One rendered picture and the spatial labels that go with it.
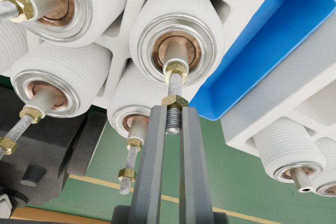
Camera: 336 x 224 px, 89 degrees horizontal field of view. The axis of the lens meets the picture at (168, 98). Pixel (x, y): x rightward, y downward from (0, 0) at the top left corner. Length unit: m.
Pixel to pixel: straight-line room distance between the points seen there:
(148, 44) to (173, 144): 0.60
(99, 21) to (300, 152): 0.34
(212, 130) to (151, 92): 0.46
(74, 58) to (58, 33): 0.06
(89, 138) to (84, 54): 0.31
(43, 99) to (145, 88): 0.12
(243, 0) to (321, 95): 0.31
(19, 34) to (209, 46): 0.26
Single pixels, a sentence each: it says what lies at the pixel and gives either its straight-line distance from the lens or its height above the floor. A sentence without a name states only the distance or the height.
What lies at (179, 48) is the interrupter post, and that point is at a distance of 0.16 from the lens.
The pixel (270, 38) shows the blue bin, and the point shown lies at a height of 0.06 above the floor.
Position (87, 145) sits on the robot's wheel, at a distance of 0.52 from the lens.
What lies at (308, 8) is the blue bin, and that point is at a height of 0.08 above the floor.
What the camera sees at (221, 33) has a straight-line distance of 0.17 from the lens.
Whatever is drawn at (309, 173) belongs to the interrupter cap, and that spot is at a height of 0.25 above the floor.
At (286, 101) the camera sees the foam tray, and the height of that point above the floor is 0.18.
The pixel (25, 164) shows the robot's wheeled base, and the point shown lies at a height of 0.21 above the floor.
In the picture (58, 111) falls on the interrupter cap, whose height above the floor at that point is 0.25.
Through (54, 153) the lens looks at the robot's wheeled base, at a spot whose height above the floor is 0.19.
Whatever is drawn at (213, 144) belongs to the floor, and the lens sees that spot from 0.74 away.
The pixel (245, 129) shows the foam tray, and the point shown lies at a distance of 0.38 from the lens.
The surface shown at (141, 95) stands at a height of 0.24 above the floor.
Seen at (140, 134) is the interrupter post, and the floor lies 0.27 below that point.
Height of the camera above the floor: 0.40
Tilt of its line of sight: 49 degrees down
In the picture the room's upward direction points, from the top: 175 degrees counter-clockwise
